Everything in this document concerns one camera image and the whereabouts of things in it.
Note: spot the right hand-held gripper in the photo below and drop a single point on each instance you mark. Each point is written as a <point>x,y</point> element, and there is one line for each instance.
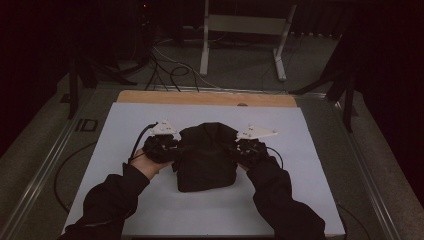
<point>250,151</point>

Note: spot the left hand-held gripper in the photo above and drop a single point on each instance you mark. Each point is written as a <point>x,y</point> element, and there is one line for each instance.
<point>160,148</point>

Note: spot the black shorts with blue print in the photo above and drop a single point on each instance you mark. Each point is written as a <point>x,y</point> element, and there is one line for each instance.
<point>206,160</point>

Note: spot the person's left hand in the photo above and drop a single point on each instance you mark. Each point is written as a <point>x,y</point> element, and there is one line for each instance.
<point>148,168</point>

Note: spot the white table mat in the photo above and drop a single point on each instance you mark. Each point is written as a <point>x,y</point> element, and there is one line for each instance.
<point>200,210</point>

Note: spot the black stand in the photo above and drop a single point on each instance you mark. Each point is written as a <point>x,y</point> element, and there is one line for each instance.
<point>73,86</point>
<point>348,100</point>

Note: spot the dark equipment tower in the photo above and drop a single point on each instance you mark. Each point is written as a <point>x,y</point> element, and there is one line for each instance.
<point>145,30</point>

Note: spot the metal floor rail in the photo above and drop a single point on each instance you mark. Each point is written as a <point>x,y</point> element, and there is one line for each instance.
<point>370,180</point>
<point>36,180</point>
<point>233,90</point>

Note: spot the white metal stand frame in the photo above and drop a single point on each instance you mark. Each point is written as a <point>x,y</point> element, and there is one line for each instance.
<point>245,25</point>

